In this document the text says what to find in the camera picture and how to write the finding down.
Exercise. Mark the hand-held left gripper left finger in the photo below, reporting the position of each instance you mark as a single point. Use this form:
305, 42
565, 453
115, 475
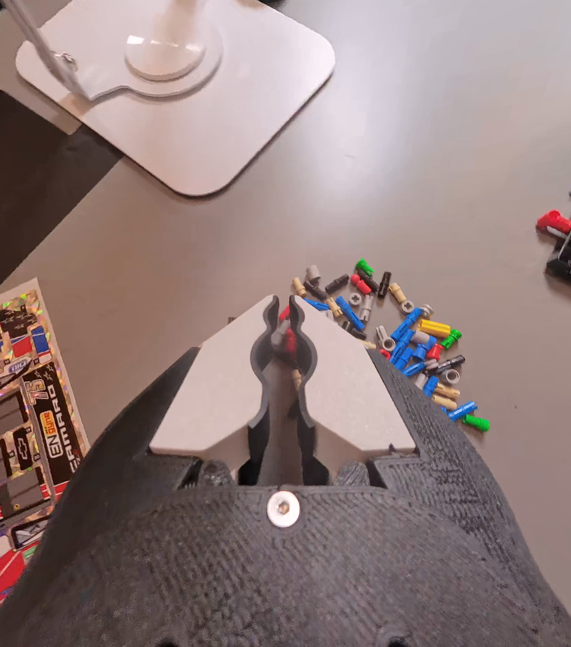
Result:
214, 394

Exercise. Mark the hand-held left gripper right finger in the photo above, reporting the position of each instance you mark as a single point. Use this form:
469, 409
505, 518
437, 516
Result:
356, 404

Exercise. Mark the pile of small lego pins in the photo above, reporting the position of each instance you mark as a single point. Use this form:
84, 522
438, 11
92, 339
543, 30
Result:
406, 323

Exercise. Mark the holographic sticker sheet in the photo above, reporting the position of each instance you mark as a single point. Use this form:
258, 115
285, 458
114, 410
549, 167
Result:
12, 404

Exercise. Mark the white stand base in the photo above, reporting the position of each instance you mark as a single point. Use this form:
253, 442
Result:
189, 126

